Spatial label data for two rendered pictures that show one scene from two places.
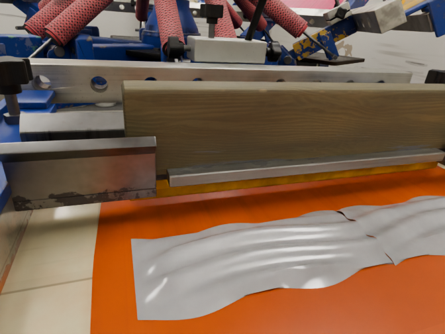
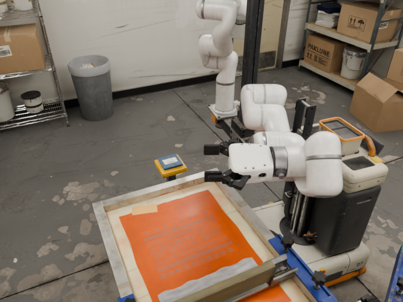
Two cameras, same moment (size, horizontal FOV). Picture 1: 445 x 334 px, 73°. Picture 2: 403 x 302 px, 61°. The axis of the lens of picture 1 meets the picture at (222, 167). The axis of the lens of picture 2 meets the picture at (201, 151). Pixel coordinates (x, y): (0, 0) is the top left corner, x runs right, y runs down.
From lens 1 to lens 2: 1.27 m
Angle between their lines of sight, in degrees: 120
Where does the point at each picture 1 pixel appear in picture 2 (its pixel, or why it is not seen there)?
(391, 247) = (206, 278)
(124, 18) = not seen: outside the picture
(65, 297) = (264, 258)
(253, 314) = (234, 260)
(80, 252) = not seen: hidden behind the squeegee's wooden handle
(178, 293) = (247, 260)
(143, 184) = not seen: hidden behind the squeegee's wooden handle
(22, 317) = (268, 255)
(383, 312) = (213, 264)
